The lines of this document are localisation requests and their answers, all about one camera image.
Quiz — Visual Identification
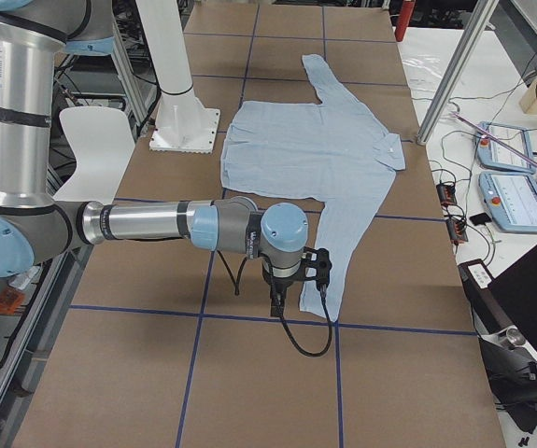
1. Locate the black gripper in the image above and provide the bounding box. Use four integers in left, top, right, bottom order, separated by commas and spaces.
262, 260, 306, 317

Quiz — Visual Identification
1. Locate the light blue button shirt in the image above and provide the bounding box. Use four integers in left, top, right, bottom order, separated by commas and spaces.
220, 54, 405, 320

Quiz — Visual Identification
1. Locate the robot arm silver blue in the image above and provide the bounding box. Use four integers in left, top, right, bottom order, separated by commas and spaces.
0, 1, 316, 307

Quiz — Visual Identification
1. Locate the lower orange black usb hub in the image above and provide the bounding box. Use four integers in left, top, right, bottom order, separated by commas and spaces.
445, 217, 469, 245

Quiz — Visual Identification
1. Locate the orange black usb hub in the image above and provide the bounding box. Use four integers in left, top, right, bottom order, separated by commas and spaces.
436, 183, 458, 207
445, 217, 469, 245

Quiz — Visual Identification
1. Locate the upper orange black usb hub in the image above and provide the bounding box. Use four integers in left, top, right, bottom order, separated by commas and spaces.
436, 183, 458, 207

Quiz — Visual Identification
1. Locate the small black adapter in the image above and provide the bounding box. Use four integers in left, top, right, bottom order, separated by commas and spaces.
469, 213, 492, 226

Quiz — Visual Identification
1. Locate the white plastic chair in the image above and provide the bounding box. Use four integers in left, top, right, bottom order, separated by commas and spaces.
54, 106, 135, 204

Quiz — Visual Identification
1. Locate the lower blue teach pendant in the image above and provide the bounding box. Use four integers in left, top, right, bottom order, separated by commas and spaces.
478, 171, 537, 234

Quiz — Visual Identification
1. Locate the blue teach pendant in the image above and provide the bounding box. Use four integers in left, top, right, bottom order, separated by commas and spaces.
478, 171, 537, 234
474, 120, 537, 175

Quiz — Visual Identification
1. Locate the upper blue teach pendant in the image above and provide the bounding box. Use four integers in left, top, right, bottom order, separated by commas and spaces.
474, 120, 537, 175

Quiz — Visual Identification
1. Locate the pink grabber stick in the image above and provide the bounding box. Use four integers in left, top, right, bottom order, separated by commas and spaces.
451, 112, 537, 168

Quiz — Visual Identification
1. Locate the orange box on floor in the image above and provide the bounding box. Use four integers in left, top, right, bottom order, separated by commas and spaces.
0, 287, 25, 315

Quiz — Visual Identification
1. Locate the clear plastic bag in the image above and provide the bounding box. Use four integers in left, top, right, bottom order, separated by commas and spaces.
402, 54, 445, 93

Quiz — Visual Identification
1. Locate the red cylinder bottle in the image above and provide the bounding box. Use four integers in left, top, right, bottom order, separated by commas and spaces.
395, 0, 415, 42

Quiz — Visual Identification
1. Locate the black camera cable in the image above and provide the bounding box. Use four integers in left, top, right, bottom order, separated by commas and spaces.
218, 249, 334, 357

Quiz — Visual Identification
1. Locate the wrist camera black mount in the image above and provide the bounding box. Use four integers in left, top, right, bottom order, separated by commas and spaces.
302, 247, 332, 298

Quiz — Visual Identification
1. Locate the white pedestal column with base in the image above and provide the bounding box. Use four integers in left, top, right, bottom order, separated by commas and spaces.
136, 0, 220, 154

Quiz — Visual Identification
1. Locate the aluminium frame post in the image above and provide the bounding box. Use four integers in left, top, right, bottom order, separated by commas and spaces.
417, 0, 499, 146

